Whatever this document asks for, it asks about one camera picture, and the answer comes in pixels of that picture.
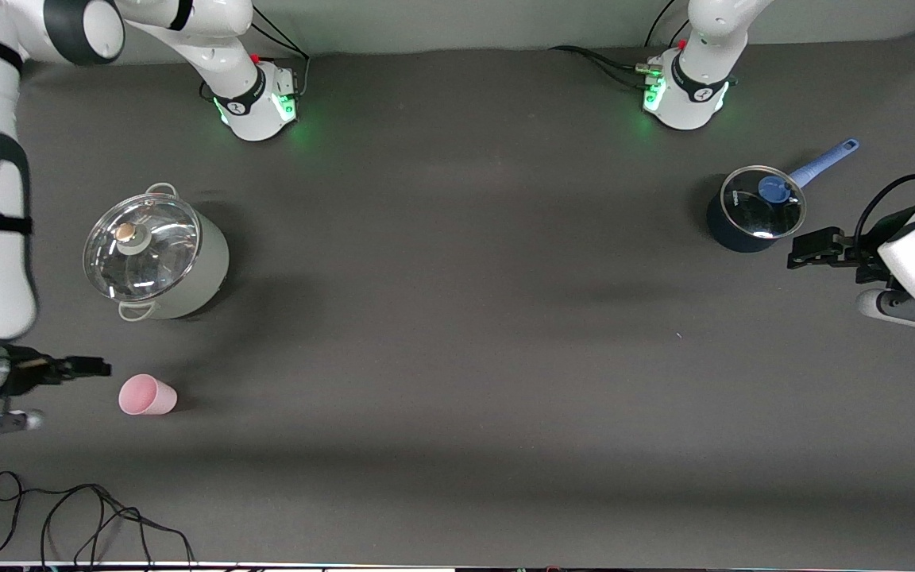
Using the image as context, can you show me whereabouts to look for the black arm base cables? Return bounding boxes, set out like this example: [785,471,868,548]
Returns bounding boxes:
[237,8,313,102]
[550,0,693,92]

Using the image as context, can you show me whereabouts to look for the pink plastic cup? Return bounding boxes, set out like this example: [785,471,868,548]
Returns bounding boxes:
[118,374,179,416]

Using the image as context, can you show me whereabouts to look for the glass lid with cork knob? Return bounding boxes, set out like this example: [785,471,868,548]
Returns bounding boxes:
[83,193,202,302]

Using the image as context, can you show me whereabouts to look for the black left arm base cables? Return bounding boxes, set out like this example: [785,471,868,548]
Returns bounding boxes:
[550,0,693,92]

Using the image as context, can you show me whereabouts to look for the glass lid with blue knob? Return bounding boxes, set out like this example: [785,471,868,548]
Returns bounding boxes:
[720,165,807,240]

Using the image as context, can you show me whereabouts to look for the thin black tangled cable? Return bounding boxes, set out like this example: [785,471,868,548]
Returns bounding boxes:
[0,471,196,566]

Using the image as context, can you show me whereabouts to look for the grey two-handled cooking pot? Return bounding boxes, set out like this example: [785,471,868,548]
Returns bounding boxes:
[83,182,230,323]

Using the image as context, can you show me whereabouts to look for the black right arm base cables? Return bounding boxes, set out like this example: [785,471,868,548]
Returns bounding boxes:
[237,8,313,102]

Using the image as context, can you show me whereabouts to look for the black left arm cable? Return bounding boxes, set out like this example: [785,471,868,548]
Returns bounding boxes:
[853,172,915,247]

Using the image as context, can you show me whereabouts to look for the dark blue saucepan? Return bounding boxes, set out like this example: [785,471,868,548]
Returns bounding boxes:
[705,138,861,254]

